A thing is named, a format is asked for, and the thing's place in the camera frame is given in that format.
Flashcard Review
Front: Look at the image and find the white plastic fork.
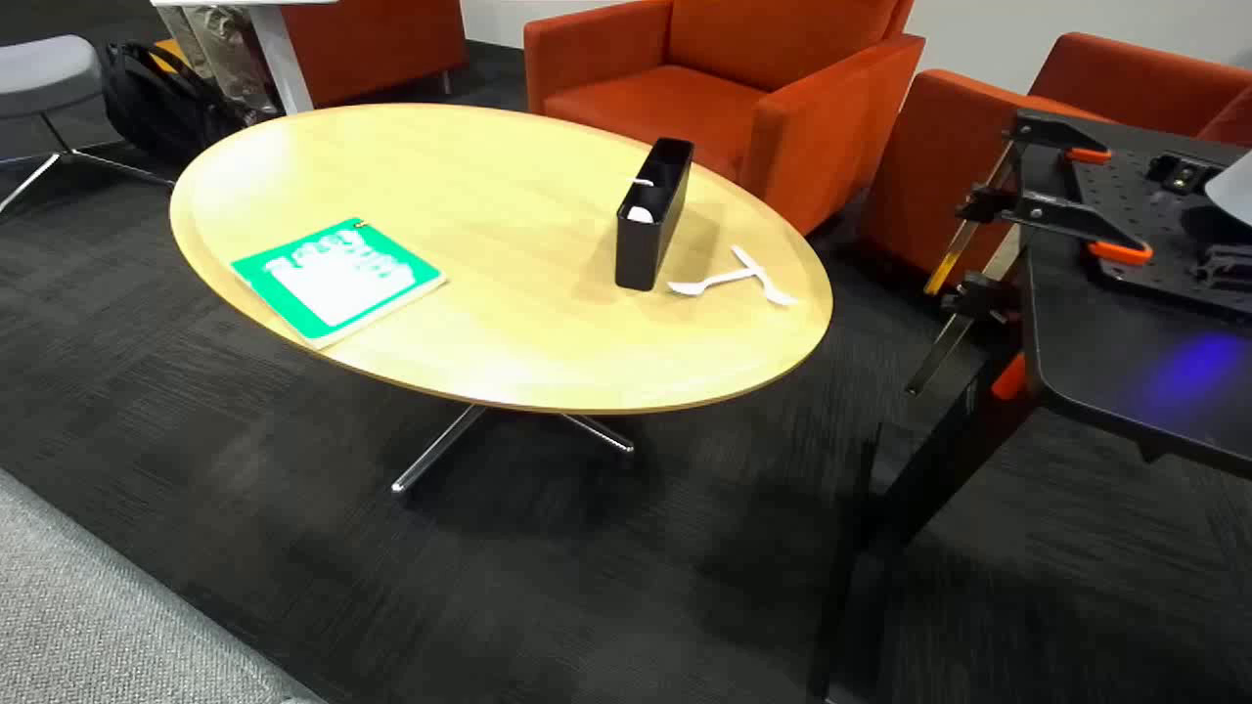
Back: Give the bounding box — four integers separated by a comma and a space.
664, 262, 764, 302

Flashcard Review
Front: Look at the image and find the chrome table base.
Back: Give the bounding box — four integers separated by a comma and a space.
383, 400, 640, 506

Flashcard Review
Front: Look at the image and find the orange armchair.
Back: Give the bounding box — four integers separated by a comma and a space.
519, 0, 926, 239
280, 0, 472, 108
856, 26, 1252, 287

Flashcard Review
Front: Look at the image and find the green printed sheet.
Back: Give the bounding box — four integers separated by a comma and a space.
227, 216, 449, 347

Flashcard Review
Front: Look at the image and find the orange black bar clamp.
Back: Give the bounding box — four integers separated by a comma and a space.
1004, 108, 1114, 168
959, 185, 1163, 272
987, 347, 1045, 411

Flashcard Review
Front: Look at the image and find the white desk leg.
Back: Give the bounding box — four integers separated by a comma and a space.
241, 0, 322, 122

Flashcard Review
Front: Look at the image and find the black backpack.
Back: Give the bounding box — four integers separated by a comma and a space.
102, 34, 247, 168

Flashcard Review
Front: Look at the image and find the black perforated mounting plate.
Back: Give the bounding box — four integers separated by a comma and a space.
1062, 117, 1252, 319

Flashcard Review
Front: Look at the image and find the grey chair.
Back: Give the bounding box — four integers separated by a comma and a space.
0, 31, 176, 218

